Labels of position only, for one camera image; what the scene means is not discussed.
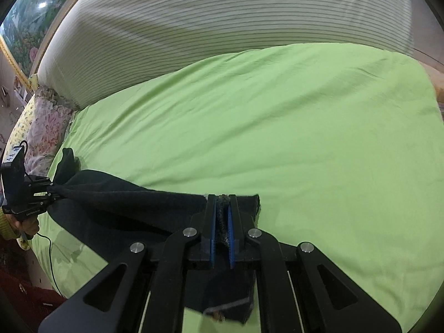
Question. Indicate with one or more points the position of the yellow patterned pillow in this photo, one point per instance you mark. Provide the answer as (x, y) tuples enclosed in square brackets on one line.
[(22, 126)]

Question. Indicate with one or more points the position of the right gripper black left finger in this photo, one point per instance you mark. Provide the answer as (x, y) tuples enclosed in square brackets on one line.
[(203, 251)]

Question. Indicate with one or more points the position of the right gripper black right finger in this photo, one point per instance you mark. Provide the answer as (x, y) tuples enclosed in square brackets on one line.
[(241, 214)]

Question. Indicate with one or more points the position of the striped white headboard cushion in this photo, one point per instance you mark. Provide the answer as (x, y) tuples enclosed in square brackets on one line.
[(104, 46)]

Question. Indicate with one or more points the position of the floral pink pillow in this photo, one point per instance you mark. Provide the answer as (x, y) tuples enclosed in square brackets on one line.
[(47, 131)]

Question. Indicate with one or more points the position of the yellow sweater sleeve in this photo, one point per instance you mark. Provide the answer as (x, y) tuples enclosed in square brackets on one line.
[(8, 230)]

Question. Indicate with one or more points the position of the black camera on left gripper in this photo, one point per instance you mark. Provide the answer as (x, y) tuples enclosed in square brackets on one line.
[(13, 177)]

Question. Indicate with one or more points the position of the gold framed floral painting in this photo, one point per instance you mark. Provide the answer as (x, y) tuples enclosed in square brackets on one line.
[(26, 32)]

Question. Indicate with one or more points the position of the green bed sheet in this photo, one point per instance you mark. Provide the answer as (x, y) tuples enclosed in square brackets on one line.
[(343, 143)]

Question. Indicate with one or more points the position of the black fleece pants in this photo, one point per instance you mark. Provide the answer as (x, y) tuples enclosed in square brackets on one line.
[(107, 214)]

